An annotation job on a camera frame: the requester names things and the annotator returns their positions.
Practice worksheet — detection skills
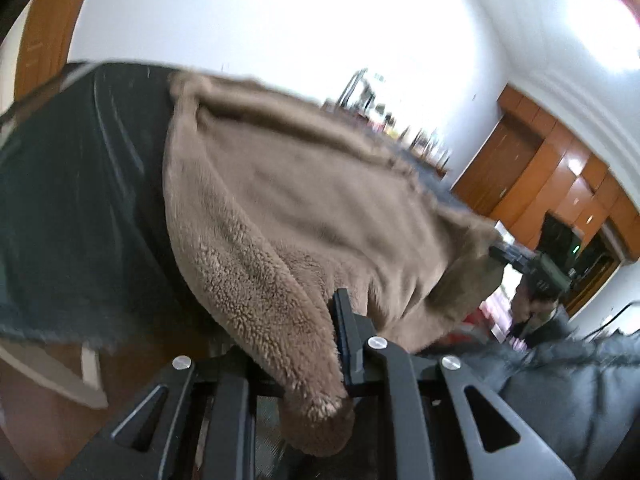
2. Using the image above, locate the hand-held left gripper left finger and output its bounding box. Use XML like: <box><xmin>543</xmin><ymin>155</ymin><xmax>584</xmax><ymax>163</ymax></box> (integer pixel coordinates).
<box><xmin>60</xmin><ymin>350</ymin><xmax>256</xmax><ymax>480</ymax></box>

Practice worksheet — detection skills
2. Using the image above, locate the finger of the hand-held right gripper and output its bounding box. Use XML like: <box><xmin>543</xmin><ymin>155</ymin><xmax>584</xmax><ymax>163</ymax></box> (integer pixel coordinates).
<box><xmin>488</xmin><ymin>241</ymin><xmax>532</xmax><ymax>272</ymax></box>

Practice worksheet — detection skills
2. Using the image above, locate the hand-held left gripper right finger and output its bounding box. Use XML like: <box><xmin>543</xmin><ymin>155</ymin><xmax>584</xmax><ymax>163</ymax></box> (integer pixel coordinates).
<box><xmin>332</xmin><ymin>287</ymin><xmax>576</xmax><ymax>480</ymax></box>

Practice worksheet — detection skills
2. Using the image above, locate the brown fleece garment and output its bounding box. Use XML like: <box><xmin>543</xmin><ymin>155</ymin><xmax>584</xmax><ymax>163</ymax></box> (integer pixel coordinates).
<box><xmin>162</xmin><ymin>71</ymin><xmax>503</xmax><ymax>456</ymax></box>

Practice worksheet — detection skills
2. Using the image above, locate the person's right hand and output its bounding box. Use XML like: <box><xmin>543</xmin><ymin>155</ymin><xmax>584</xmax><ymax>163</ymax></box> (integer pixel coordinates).
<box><xmin>510</xmin><ymin>282</ymin><xmax>557</xmax><ymax>329</ymax></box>

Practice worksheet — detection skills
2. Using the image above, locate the wooden wardrobe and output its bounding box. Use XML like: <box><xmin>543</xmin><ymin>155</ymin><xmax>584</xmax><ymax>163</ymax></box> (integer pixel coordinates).
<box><xmin>450</xmin><ymin>82</ymin><xmax>640</xmax><ymax>317</ymax></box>

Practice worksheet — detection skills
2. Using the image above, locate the wooden desk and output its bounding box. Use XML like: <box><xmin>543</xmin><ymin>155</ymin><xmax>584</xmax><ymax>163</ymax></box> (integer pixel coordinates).
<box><xmin>322</xmin><ymin>99</ymin><xmax>454</xmax><ymax>177</ymax></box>

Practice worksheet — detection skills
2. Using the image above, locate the metal desk lamp stand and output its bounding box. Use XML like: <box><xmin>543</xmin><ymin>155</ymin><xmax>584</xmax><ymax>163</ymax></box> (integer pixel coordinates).
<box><xmin>339</xmin><ymin>66</ymin><xmax>382</xmax><ymax>112</ymax></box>

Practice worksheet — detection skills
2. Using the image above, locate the wooden door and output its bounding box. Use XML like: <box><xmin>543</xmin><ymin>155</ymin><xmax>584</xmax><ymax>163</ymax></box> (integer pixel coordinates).
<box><xmin>14</xmin><ymin>0</ymin><xmax>102</xmax><ymax>102</ymax></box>

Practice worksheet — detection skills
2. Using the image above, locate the white bed frame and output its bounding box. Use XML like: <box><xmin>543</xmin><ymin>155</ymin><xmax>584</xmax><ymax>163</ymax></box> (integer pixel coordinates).
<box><xmin>0</xmin><ymin>339</ymin><xmax>109</xmax><ymax>409</ymax></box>

